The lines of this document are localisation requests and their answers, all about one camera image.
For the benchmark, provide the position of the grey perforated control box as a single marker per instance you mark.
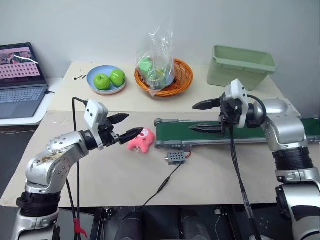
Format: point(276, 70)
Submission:
point(175, 157)

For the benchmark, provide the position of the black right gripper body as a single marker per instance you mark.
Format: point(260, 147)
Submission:
point(230, 112)

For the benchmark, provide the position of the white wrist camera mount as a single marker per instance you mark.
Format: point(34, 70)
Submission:
point(237, 88)
point(93, 110)

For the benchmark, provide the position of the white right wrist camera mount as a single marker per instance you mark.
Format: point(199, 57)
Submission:
point(237, 88)

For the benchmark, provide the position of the orange woven basket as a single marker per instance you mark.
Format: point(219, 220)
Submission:
point(183, 75)

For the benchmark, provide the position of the green conveyor belt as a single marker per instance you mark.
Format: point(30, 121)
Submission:
point(180, 131)

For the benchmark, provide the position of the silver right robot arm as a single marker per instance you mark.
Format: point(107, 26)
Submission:
point(285, 122)

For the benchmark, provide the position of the clear plastic bag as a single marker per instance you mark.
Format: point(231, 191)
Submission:
point(155, 50)

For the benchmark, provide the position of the light blue plate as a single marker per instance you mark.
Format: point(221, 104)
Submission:
point(100, 71)

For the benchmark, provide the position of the grey laptop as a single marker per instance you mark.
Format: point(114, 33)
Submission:
point(20, 75)

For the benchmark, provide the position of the white side table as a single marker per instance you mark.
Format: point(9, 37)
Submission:
point(53, 85)

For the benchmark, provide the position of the red tape strip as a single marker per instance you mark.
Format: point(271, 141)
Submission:
point(78, 225)

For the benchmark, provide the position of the green apple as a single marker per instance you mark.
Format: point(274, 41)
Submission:
point(102, 81)
point(118, 77)

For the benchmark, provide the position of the pink octopus toy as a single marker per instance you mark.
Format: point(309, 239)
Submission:
point(142, 141)

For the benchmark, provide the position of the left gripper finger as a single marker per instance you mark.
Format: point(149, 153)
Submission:
point(130, 135)
point(118, 117)

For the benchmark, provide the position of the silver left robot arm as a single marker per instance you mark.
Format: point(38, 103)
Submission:
point(62, 143)

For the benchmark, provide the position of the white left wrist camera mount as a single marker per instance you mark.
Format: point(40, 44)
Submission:
point(93, 110)

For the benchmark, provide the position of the green plastic toy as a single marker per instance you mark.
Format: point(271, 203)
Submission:
point(145, 64)

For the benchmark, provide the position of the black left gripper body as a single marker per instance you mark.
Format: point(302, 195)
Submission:
point(107, 136)

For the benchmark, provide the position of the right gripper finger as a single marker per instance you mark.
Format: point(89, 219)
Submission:
point(207, 129)
point(207, 104)

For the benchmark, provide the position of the light green plastic bin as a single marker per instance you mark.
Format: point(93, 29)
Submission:
point(240, 65)

